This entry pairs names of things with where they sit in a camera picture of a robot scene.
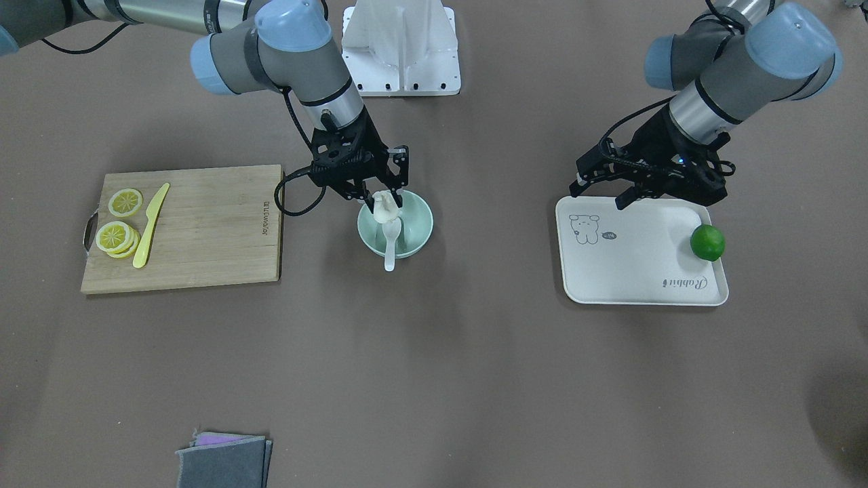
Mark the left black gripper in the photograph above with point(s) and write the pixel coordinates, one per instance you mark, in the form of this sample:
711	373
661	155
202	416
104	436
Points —
656	140

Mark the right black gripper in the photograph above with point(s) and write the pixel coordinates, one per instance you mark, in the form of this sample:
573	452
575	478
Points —
367	144

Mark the white ceramic spoon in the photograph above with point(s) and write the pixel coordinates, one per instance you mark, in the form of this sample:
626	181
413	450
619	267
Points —
391	231

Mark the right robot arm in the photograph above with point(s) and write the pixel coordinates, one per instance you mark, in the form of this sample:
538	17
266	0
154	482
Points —
247	46

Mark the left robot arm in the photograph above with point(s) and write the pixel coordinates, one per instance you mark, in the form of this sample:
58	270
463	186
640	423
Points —
734	59

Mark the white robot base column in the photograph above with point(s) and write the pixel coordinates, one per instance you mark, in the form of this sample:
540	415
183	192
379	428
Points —
402	48

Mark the light green bowl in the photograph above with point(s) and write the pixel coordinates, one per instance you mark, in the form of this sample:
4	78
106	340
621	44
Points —
417	224

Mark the beige rabbit tray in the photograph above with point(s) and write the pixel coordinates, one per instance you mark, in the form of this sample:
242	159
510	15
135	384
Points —
637	256

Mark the green lime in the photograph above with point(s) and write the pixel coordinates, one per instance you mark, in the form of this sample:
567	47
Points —
707	243

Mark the wooden cutting board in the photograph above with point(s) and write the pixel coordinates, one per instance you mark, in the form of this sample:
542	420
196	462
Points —
216	227

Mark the yellow plastic knife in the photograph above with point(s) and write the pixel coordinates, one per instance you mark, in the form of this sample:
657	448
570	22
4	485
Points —
141	257

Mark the lemon slice stack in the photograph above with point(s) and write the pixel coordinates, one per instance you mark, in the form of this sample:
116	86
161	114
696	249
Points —
118	239

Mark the grey folded cloth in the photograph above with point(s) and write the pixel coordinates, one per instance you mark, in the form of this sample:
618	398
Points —
217	459

